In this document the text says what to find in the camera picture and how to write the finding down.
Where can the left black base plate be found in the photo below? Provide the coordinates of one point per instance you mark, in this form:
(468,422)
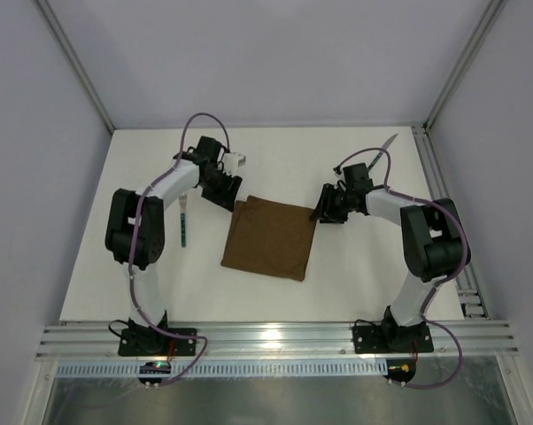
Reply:
(143,342)

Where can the fork with green handle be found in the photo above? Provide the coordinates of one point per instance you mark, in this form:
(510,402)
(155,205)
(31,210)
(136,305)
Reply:
(183,200)

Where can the right aluminium frame post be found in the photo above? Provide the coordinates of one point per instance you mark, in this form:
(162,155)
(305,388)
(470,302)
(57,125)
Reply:
(474,43)

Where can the aluminium mounting rail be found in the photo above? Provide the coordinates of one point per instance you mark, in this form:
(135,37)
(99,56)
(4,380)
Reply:
(276,340)

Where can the slotted cable duct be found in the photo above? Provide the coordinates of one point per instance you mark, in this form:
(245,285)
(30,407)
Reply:
(222,368)

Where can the knife with green handle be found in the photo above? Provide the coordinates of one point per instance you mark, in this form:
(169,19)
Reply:
(380,153)

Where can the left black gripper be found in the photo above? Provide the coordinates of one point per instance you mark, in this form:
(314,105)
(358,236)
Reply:
(222,193)

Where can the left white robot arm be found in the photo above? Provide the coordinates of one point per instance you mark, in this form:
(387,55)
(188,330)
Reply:
(136,237)

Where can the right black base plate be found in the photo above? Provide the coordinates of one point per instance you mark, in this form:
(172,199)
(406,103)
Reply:
(388,337)

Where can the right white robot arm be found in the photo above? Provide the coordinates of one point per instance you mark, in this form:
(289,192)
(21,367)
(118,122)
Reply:
(434,246)

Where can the left aluminium frame post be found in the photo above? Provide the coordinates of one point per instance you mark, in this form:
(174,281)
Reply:
(67,49)

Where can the aluminium frame post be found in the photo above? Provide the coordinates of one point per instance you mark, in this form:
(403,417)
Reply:
(474,43)
(67,49)

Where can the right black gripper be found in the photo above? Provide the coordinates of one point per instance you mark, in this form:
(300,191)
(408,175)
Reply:
(327,207)

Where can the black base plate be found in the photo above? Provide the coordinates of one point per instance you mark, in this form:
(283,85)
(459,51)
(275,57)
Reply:
(143,342)
(388,337)

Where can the right side aluminium rail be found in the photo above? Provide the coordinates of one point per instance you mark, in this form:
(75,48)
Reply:
(452,236)

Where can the brown cloth napkin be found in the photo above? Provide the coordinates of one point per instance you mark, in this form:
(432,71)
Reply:
(269,238)

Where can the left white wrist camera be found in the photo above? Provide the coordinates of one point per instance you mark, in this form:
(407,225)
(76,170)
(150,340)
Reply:
(232,161)

